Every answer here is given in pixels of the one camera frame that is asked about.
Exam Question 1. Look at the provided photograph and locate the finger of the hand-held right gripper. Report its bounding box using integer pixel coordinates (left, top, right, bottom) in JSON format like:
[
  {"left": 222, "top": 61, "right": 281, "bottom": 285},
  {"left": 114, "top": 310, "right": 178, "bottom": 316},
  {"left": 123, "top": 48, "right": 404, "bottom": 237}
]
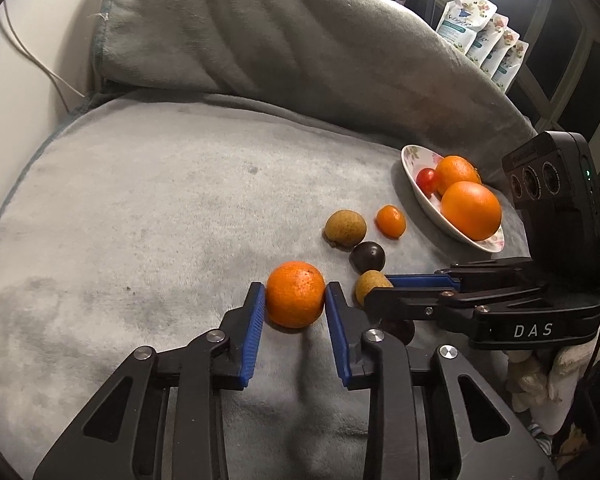
[
  {"left": 385, "top": 257, "right": 536, "bottom": 293},
  {"left": 364, "top": 285, "right": 546, "bottom": 336}
]

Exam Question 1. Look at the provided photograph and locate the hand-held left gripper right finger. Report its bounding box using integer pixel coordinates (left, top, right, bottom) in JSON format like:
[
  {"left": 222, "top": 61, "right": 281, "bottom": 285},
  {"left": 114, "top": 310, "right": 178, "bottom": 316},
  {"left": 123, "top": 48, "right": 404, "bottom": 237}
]
[{"left": 325, "top": 281, "right": 561, "bottom": 480}]

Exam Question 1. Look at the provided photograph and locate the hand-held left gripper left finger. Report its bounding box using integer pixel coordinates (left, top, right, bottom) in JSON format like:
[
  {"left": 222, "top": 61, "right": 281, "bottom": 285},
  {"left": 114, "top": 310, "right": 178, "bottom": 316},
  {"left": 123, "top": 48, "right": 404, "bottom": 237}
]
[{"left": 32, "top": 281, "right": 267, "bottom": 480}]

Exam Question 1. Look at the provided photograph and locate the brown longan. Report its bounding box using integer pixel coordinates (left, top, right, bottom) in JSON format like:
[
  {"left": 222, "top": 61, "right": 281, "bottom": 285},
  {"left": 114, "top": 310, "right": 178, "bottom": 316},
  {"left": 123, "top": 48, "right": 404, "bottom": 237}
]
[
  {"left": 324, "top": 209, "right": 368, "bottom": 248},
  {"left": 354, "top": 270, "right": 395, "bottom": 307}
]

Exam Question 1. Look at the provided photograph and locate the orange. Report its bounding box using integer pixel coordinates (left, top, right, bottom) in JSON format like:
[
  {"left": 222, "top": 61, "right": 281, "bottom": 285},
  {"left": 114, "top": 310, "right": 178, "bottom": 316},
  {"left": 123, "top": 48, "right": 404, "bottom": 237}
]
[
  {"left": 440, "top": 181, "right": 502, "bottom": 241},
  {"left": 265, "top": 261, "right": 327, "bottom": 330},
  {"left": 432, "top": 156, "right": 482, "bottom": 196}
]

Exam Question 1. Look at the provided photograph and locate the red cherry tomato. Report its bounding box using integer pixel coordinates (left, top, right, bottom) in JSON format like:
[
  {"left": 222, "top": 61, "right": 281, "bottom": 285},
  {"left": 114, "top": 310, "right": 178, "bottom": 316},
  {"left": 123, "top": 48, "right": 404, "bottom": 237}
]
[{"left": 416, "top": 167, "right": 441, "bottom": 196}]

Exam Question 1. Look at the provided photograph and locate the floral white plate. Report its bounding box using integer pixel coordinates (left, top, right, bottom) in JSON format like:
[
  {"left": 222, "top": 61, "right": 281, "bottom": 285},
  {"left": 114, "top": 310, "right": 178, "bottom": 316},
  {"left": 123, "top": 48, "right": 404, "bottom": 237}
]
[{"left": 401, "top": 144, "right": 505, "bottom": 253}]

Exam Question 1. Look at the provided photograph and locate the person's right hand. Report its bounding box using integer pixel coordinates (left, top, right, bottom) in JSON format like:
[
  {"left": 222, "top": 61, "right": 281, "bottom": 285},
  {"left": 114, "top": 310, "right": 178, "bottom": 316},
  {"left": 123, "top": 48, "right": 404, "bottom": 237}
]
[{"left": 507, "top": 347, "right": 581, "bottom": 411}]

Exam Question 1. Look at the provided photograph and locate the dark purple round fruit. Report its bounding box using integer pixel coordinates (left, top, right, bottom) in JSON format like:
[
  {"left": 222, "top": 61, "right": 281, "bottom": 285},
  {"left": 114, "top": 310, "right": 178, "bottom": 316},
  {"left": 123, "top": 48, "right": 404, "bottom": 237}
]
[
  {"left": 382, "top": 317, "right": 416, "bottom": 343},
  {"left": 349, "top": 241, "right": 386, "bottom": 272}
]

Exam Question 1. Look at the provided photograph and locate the small orange kumquat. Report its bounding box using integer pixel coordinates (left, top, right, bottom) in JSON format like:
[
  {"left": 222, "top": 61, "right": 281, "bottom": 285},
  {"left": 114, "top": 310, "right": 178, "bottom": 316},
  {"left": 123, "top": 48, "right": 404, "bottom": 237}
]
[{"left": 376, "top": 204, "right": 407, "bottom": 239}]

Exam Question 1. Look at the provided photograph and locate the white floral refill pouch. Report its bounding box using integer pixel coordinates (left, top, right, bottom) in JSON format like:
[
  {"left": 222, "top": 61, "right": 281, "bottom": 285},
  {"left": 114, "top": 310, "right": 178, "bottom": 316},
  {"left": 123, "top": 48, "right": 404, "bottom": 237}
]
[
  {"left": 436, "top": 0, "right": 497, "bottom": 53},
  {"left": 495, "top": 40, "right": 530, "bottom": 93},
  {"left": 467, "top": 12, "right": 510, "bottom": 66},
  {"left": 482, "top": 27, "right": 521, "bottom": 78}
]

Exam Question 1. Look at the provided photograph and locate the grey fleece blanket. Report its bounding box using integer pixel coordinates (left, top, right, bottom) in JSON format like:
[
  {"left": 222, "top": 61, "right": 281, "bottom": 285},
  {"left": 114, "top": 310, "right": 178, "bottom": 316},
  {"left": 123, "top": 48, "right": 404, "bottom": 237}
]
[{"left": 0, "top": 0, "right": 541, "bottom": 480}]

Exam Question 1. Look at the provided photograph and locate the white window frame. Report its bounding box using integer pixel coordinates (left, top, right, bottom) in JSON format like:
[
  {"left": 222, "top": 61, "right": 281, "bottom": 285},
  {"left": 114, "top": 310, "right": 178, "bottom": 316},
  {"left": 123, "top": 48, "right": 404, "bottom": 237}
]
[{"left": 525, "top": 0, "right": 600, "bottom": 126}]

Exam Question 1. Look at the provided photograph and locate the white cable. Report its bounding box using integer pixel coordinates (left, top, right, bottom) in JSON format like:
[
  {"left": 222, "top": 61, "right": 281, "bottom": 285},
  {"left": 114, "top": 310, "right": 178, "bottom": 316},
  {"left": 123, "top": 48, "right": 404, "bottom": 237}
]
[{"left": 0, "top": 5, "right": 86, "bottom": 111}]

